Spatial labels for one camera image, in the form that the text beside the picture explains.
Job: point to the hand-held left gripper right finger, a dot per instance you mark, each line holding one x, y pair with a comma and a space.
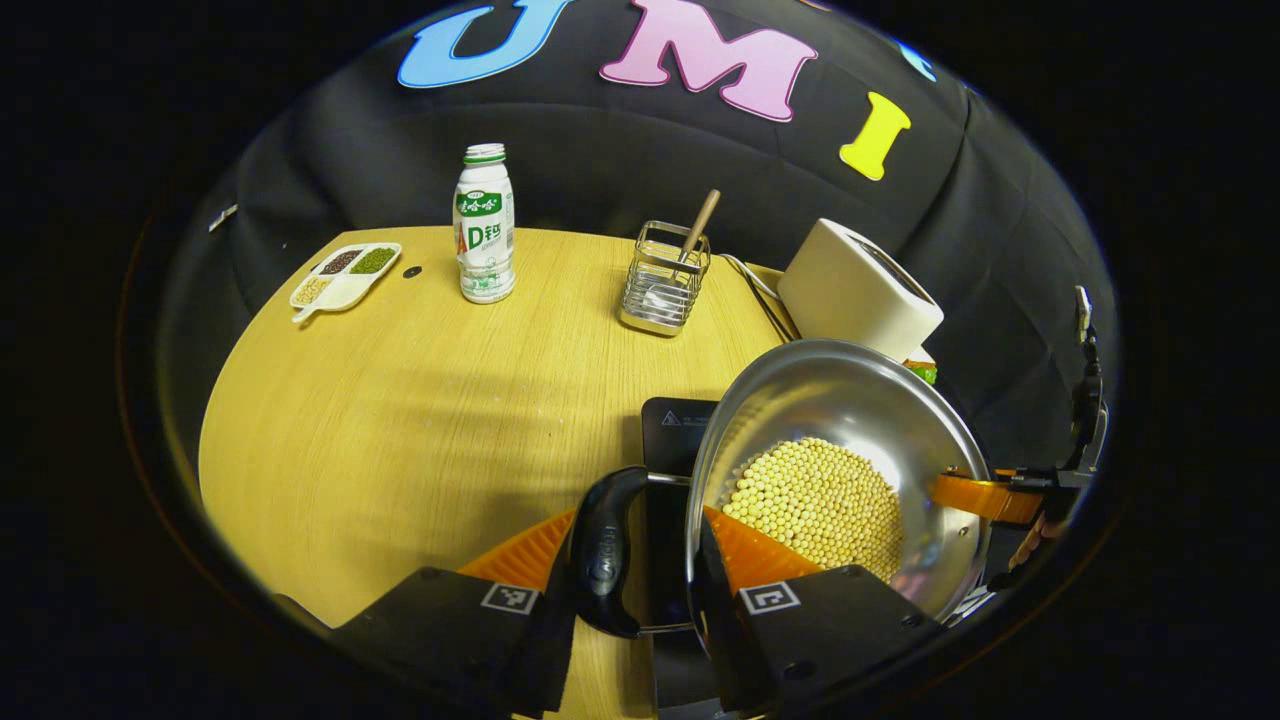
718, 630

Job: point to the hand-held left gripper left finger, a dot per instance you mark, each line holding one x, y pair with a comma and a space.
545, 650

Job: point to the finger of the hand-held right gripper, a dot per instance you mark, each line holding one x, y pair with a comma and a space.
985, 497

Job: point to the black induction cooktop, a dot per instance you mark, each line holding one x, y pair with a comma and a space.
675, 430

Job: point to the heap of soybeans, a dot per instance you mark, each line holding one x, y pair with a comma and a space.
815, 505

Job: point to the white toaster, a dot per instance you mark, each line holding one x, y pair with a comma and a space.
850, 290

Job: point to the white green drink bottle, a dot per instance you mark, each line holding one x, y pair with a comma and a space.
485, 240

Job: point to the white divided snack plate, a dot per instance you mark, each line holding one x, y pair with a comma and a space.
345, 285

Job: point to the black backdrop cloth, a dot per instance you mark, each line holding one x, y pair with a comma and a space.
600, 150

